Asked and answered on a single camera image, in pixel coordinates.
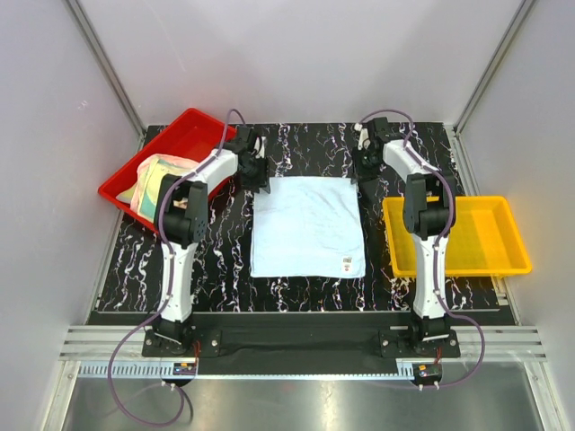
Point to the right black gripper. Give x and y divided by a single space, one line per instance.
358 173

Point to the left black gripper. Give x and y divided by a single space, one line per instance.
262 176

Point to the light blue towel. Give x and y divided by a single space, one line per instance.
308 227

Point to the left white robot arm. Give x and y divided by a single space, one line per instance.
181 219

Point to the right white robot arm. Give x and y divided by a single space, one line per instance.
428 214

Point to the red plastic bin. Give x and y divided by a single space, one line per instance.
193 135

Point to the pastel yellow pink towel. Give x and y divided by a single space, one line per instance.
142 196

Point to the yellow plastic bin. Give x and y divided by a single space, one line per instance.
485 240

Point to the left connector box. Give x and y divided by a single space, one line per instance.
185 369

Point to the connector box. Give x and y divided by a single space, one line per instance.
185 369
428 372

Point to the right connector box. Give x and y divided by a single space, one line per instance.
428 372

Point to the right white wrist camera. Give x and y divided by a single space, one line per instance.
363 137

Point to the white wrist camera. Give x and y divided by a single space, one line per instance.
258 150
363 137

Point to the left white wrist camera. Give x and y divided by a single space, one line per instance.
258 150

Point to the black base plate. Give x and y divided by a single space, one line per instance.
385 343

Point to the aluminium rail frame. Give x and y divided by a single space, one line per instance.
492 343

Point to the white slotted cable duct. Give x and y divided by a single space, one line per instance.
126 369

